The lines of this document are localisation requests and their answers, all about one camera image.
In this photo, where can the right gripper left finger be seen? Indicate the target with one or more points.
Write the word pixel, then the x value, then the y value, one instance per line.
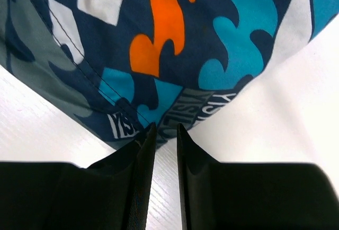
pixel 112 193

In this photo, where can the colourful patterned shorts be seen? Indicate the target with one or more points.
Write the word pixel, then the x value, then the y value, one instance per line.
pixel 116 66

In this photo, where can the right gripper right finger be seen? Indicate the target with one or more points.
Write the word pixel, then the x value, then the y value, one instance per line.
pixel 216 195

